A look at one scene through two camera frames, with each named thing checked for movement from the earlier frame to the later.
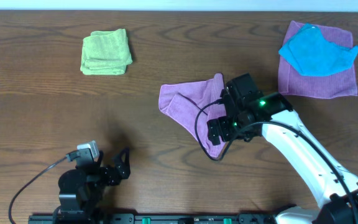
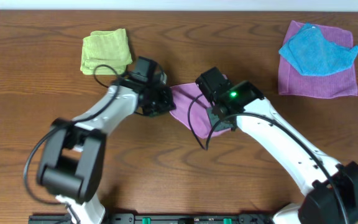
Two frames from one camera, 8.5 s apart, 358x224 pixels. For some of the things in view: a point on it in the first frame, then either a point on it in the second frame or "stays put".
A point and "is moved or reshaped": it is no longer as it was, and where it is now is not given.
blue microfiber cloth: x=314 y=55 stays put
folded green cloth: x=105 y=53 stays put
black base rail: x=116 y=218 stays put
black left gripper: x=114 y=173 to x=161 y=101
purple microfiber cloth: x=192 y=103 is moved or reshaped
